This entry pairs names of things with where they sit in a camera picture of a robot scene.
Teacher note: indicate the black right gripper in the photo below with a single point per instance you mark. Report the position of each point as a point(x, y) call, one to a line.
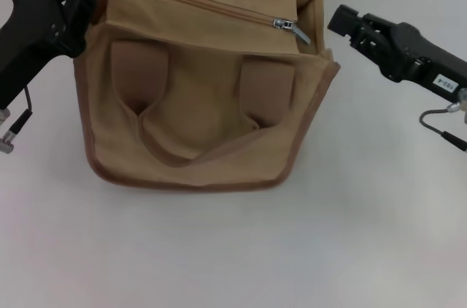
point(412, 52)

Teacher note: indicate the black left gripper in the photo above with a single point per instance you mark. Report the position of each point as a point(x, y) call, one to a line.
point(33, 34)

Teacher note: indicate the silver metal zipper pull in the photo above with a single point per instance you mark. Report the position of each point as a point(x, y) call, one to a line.
point(292, 28)

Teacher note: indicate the khaki fabric food bag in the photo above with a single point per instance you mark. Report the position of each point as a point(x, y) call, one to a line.
point(204, 103)

